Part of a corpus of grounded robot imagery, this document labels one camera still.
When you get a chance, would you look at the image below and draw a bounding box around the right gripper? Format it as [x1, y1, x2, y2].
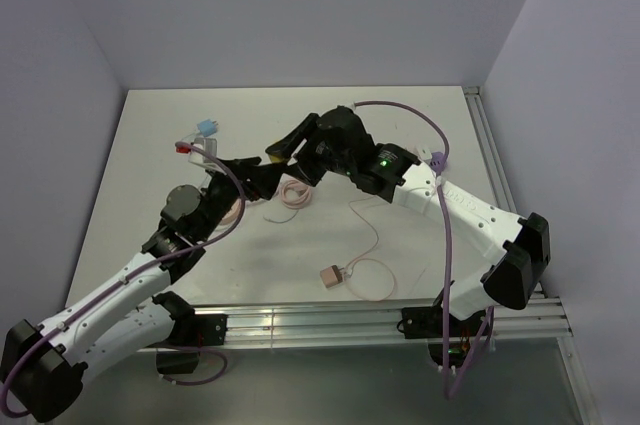
[266, 113, 354, 188]

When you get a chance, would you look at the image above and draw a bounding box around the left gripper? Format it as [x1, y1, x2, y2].
[196, 157, 286, 240]

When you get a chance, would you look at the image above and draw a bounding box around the blue charger plug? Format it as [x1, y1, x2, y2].
[197, 119, 218, 137]

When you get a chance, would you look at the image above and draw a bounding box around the pink thin cable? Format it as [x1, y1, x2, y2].
[344, 197, 401, 305]

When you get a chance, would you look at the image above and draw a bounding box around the dusty pink charger plug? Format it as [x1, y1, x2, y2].
[320, 265, 345, 289]

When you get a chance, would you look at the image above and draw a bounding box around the purple power strip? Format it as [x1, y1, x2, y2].
[428, 152, 446, 172]

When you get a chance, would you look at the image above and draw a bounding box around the pink round power socket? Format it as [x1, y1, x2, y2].
[219, 198, 243, 226]

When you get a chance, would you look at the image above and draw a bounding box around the white 80W charger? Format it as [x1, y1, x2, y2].
[415, 146, 432, 161]

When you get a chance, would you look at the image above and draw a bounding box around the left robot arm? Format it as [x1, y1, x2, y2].
[1, 157, 287, 423]

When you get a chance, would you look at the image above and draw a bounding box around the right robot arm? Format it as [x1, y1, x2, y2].
[266, 106, 550, 335]

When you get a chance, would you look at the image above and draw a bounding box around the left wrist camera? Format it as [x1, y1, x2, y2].
[175, 136, 219, 170]

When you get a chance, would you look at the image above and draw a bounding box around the aluminium front rail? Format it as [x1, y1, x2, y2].
[47, 294, 571, 356]

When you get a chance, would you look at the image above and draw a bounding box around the aluminium rail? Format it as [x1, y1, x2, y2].
[47, 294, 571, 356]
[463, 87, 550, 310]

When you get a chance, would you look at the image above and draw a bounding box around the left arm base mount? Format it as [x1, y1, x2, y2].
[152, 314, 229, 386]

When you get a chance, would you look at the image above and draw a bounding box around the aluminium right rail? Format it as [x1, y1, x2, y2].
[463, 87, 550, 310]

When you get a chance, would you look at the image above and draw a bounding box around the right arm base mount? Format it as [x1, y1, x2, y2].
[396, 306, 494, 367]

